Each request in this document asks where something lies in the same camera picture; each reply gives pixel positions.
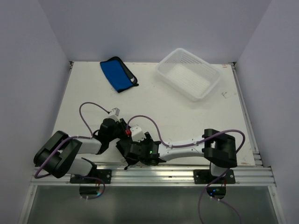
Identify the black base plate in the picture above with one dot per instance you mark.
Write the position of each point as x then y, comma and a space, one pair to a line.
104, 174
204, 176

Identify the blue and black towel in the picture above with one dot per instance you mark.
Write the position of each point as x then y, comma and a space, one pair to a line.
118, 74

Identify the right wrist camera red cap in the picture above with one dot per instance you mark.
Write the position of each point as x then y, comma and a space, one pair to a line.
136, 134

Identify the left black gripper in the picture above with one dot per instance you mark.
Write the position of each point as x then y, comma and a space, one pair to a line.
123, 125

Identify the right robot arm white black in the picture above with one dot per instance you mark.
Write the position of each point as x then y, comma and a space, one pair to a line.
218, 148

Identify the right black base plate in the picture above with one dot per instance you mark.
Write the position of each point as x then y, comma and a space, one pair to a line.
204, 176

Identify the white plastic mesh basket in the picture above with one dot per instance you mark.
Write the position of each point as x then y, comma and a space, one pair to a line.
188, 74

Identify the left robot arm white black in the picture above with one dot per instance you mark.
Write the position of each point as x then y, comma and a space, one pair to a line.
58, 155

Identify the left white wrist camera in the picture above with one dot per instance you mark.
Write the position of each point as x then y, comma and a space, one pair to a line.
114, 112

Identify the aluminium mounting rail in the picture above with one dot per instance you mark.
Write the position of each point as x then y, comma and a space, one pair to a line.
182, 175

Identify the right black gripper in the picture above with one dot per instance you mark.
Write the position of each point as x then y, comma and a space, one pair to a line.
148, 139

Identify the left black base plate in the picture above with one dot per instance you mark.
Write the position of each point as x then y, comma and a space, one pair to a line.
104, 174

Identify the purple and black towel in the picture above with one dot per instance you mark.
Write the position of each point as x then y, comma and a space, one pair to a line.
124, 145

